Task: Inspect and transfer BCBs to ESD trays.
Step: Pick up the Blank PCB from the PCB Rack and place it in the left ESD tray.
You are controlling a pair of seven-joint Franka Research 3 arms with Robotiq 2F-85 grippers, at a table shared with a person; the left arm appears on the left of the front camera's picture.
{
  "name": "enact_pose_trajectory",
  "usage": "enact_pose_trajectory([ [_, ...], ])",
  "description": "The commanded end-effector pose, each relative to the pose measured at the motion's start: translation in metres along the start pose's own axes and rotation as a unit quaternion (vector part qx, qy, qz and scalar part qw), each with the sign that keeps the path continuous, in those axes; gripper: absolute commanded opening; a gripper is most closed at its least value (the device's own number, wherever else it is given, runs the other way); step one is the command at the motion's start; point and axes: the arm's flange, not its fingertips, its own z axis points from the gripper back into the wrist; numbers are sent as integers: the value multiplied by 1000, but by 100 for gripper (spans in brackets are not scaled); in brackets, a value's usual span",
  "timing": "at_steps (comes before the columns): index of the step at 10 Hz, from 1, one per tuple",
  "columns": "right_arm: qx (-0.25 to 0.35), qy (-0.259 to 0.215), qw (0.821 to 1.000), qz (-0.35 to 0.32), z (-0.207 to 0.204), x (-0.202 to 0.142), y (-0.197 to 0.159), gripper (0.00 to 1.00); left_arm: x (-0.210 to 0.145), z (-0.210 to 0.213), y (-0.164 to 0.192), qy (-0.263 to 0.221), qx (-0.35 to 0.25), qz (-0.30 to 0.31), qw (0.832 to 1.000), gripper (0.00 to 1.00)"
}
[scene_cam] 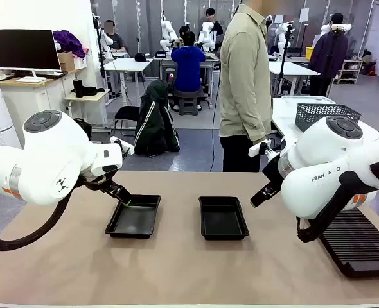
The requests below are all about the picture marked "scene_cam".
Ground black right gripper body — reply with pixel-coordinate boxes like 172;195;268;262
261;152;283;190

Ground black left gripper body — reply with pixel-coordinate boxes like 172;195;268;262
80;173;118;195

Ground black ESD tray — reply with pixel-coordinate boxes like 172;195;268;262
198;196;251;241
104;194;162;240

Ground black backpack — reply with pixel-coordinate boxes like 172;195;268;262
73;117;93;141

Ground white side table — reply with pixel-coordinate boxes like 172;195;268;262
271;96;379;151

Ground grey mesh basket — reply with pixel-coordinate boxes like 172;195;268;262
294;103;362;133

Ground black office chair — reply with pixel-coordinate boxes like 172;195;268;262
112;105;142;137

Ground dark green striped jacket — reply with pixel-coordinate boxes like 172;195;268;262
134;79;181;158

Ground white plastic bin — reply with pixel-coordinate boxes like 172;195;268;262
281;95;337;105

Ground small wooden side table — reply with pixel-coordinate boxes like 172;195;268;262
64;89;110;134

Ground black cloth bundle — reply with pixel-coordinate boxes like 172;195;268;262
80;85;105;96

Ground person in beige shirt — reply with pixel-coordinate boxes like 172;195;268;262
219;0;274;173

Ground grey step stool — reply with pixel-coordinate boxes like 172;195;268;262
178;98;199;116

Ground black slotted board rack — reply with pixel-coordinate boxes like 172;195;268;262
317;207;379;278

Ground white standing desk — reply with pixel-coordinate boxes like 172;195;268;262
103;57;154;107

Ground white storage shelf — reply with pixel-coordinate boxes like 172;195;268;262
337;59;364;85

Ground brown cardboard box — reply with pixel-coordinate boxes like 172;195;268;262
57;51;76;73

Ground person in dark coat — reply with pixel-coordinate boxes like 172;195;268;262
308;12;349;97

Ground person in blue hoodie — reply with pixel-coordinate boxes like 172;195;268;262
170;31;207;112

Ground white workbench desk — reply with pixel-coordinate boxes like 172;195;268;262
153;55;221;108

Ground seated person in grey shirt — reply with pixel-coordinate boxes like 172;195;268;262
103;19;127;54

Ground purple cloth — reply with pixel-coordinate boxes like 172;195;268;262
53;30;89;59

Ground standing person in black jacket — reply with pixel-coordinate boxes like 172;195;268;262
205;8;224;52

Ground black computer monitor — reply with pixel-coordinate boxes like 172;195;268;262
0;28;62;83

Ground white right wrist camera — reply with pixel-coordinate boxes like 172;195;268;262
248;138;282;161

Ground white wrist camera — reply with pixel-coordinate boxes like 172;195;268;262
248;138;282;161
110;136;135;156

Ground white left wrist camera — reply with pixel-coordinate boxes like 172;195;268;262
110;136;135;156

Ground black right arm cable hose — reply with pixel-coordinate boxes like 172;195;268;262
297;157;379;243

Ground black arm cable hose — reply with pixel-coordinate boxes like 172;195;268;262
0;179;81;252
297;157;379;243

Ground black hanging cable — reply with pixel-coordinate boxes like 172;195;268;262
209;51;222;173

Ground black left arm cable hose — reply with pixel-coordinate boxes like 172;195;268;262
0;179;81;252

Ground black camera tripod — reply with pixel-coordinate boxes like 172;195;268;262
278;21;295;97

